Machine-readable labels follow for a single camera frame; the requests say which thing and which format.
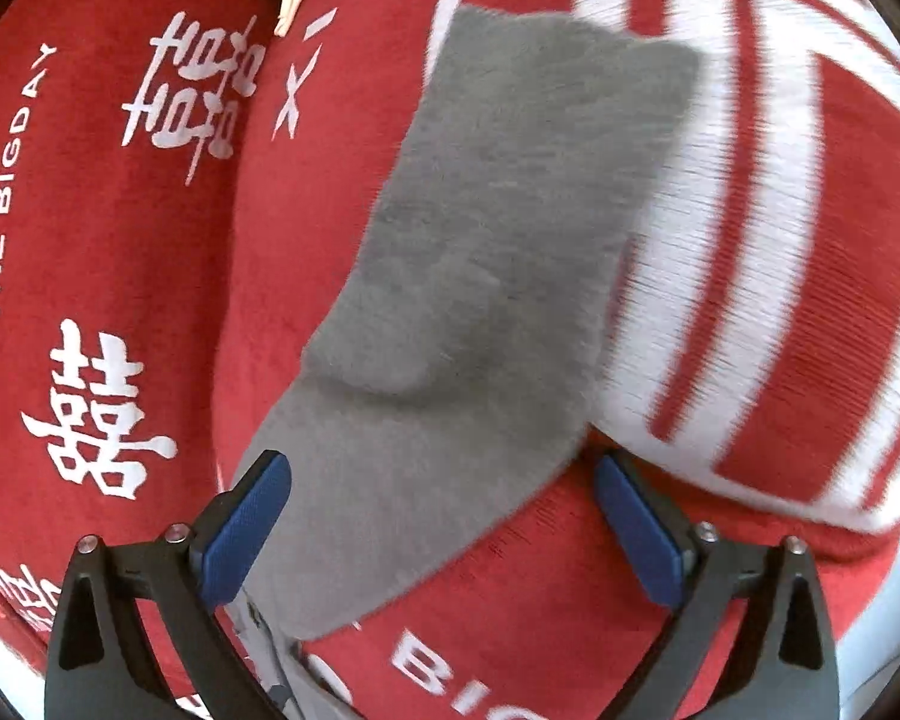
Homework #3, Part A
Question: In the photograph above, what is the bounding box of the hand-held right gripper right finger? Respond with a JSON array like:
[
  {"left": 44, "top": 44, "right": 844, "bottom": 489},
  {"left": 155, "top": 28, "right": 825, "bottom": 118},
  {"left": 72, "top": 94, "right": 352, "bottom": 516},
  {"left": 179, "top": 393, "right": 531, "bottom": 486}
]
[{"left": 594, "top": 451, "right": 841, "bottom": 720}]

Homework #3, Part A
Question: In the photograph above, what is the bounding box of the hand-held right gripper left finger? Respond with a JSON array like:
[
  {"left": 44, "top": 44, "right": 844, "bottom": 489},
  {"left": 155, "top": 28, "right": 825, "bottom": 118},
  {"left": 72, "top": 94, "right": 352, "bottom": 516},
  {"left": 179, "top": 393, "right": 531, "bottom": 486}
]
[{"left": 43, "top": 450, "right": 293, "bottom": 720}]

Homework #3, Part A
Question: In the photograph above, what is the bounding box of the grey small garment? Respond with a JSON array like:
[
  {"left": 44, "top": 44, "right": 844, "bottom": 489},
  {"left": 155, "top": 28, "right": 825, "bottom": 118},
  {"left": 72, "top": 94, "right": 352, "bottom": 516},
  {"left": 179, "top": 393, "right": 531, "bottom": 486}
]
[{"left": 229, "top": 6, "right": 702, "bottom": 642}]

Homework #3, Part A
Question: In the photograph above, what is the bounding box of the red printed blanket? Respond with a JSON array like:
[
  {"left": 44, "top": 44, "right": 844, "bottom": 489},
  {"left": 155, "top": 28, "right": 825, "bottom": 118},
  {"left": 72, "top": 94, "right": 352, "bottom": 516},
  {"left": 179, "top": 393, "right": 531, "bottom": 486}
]
[{"left": 0, "top": 0, "right": 900, "bottom": 720}]

